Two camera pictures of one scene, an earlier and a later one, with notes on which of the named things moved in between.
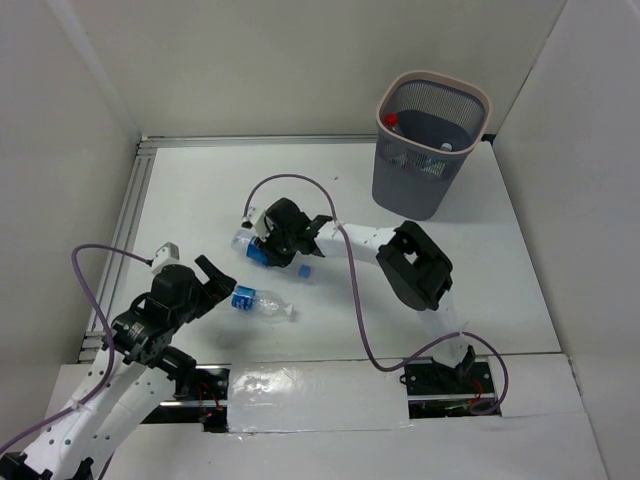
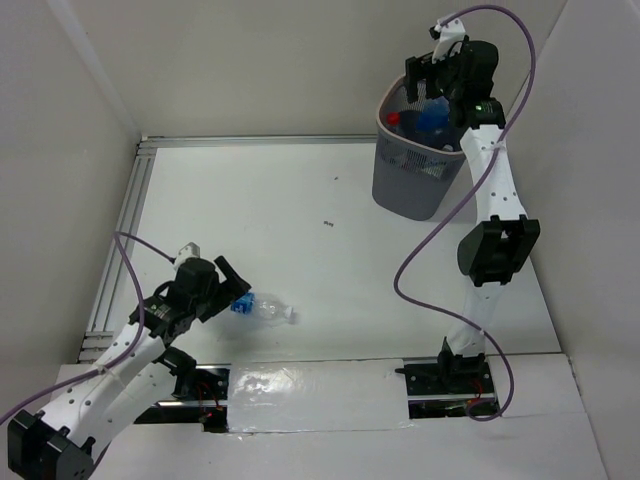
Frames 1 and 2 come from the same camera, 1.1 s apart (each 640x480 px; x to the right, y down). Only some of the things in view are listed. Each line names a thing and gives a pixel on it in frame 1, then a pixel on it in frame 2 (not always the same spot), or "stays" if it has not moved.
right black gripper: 267,245 to 416,69
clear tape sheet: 305,396 stays
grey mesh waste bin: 428,124 stays
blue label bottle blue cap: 255,253 to 434,115
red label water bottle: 391,119 stays
